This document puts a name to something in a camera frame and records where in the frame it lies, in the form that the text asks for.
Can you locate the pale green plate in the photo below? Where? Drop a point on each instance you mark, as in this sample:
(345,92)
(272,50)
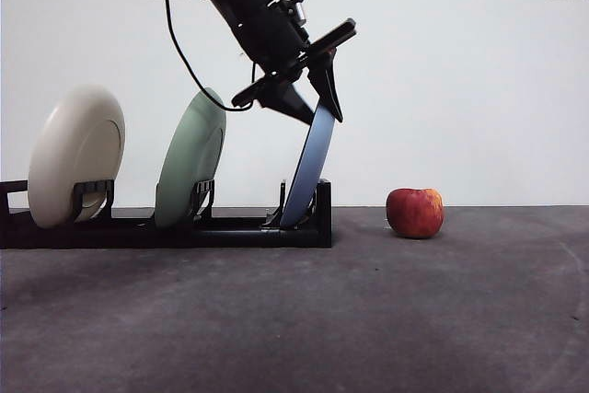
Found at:
(186,163)

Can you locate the black plate rack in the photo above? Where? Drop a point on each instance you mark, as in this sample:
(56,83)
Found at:
(230,235)

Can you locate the cream plate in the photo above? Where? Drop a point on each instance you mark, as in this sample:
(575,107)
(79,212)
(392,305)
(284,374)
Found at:
(64,149)

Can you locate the blue plate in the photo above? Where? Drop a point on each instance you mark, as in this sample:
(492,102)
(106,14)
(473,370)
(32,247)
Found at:
(307,167)

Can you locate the red apple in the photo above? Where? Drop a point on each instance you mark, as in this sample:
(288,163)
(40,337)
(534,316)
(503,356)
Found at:
(415,214)

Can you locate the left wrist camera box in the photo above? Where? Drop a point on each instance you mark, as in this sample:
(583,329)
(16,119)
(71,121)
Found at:
(300,11)

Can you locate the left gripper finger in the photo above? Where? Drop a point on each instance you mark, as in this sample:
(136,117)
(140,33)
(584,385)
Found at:
(287,100)
(326,84)

